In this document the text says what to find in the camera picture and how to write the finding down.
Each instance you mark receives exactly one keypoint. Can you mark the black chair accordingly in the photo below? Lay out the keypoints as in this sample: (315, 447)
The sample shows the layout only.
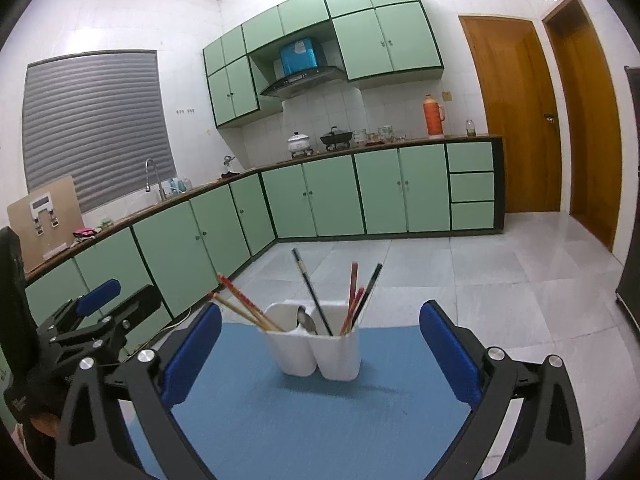
(12, 285)

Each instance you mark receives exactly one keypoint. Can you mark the black chopstick silver band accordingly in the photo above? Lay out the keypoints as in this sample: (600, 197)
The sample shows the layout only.
(309, 285)
(371, 280)

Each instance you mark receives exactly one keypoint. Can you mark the metal spoon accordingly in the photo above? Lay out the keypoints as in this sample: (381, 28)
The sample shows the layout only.
(305, 319)

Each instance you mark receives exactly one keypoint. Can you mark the red patterned chopstick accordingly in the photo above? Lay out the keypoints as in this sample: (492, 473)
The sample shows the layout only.
(235, 309)
(356, 302)
(240, 293)
(351, 285)

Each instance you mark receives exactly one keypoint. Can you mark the white pot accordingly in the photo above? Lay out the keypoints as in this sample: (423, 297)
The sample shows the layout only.
(300, 142)

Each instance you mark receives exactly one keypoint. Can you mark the red cloth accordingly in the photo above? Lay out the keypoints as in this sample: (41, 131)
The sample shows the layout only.
(85, 232)

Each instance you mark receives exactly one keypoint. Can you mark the grey window blind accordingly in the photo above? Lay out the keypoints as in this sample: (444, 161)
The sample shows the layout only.
(95, 125)

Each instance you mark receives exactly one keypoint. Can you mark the person's left hand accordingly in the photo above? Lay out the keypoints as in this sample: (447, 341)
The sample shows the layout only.
(42, 422)

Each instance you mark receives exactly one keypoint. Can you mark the white utensil holder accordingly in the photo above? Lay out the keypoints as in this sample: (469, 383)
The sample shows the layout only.
(340, 355)

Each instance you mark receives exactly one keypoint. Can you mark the range hood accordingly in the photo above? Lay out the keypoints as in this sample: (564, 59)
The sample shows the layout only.
(305, 82)

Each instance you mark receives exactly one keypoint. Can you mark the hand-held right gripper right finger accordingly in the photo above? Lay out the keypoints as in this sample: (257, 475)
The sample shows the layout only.
(450, 350)

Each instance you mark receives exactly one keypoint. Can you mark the wooden door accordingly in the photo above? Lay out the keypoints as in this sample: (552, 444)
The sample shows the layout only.
(585, 125)
(510, 120)

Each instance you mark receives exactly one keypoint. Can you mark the green base kitchen cabinets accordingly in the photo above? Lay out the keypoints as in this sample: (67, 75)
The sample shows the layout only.
(330, 195)

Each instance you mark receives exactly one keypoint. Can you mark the black wok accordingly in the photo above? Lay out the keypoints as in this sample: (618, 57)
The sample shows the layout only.
(335, 137)

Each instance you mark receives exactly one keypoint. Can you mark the blue table mat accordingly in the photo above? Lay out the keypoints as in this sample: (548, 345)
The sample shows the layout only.
(300, 425)

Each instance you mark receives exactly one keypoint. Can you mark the green wall kitchen cabinets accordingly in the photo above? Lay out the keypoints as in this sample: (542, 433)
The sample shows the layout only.
(370, 45)

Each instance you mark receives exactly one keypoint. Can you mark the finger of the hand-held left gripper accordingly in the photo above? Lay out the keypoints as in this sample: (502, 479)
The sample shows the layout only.
(100, 292)
(142, 302)

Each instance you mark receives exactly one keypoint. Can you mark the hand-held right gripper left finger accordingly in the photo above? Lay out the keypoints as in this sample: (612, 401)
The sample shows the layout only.
(192, 355)

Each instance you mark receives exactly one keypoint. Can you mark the wooden board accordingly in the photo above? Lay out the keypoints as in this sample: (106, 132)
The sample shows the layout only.
(30, 245)

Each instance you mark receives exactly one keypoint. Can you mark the glass cup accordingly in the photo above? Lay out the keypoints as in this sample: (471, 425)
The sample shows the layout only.
(359, 136)
(385, 134)

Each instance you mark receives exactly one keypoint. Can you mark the small glass jar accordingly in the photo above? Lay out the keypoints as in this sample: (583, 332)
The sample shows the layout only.
(470, 130)

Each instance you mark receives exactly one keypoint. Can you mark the wall switches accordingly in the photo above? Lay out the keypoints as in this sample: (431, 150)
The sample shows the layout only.
(185, 110)

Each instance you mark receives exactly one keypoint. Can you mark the metal faucet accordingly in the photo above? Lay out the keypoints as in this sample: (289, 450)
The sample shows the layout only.
(150, 172)

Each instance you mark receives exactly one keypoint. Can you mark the orange thermos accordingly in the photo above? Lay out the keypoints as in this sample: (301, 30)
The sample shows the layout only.
(433, 117)

